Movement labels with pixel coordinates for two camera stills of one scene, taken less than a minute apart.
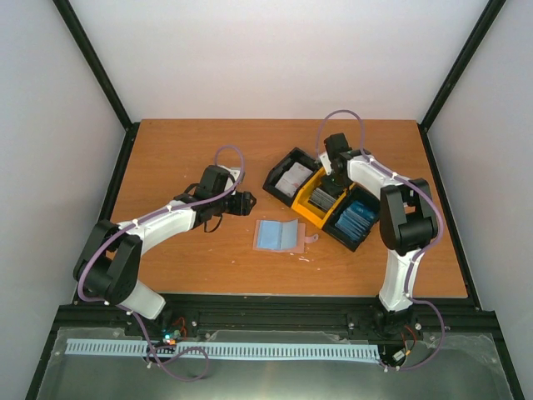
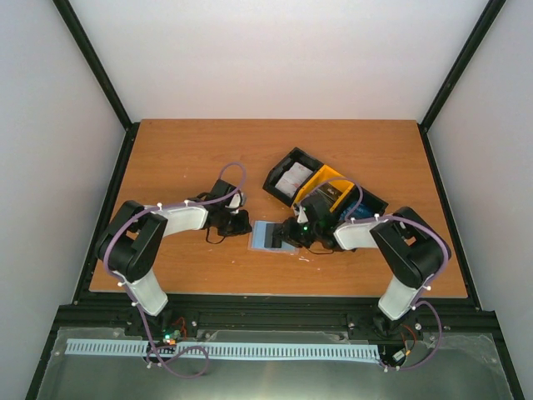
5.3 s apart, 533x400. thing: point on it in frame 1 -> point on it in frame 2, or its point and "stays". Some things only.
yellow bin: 309,211 stays
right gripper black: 332,190 -> 289,233
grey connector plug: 399,355 stays
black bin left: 294,156 stays
